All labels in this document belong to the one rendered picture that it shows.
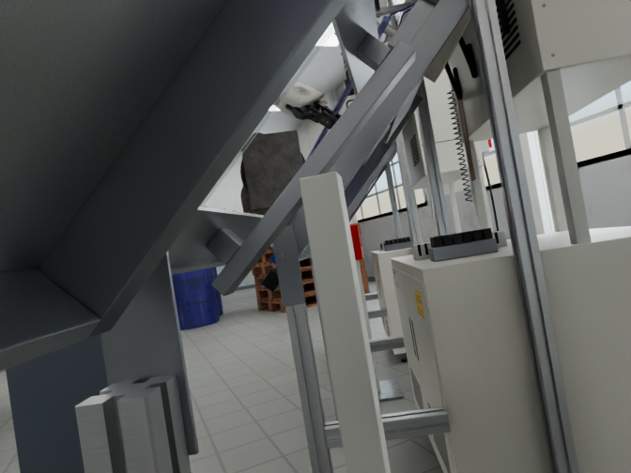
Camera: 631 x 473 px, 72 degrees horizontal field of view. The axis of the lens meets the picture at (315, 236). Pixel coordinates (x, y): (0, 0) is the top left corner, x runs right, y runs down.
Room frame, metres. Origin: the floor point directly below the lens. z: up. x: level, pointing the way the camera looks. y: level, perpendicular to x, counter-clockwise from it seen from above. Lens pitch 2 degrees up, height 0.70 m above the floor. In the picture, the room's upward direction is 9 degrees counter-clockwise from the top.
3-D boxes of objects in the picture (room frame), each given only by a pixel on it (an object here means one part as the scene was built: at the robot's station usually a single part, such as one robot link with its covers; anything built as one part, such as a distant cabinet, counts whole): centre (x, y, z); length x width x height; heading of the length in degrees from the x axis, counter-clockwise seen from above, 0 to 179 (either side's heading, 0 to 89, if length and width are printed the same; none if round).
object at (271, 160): (7.63, 0.48, 1.43); 1.47 x 1.32 x 2.86; 111
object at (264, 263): (5.98, 0.17, 0.48); 1.34 x 0.92 x 0.96; 121
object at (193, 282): (5.81, 1.70, 0.44); 1.20 x 0.73 x 0.88; 21
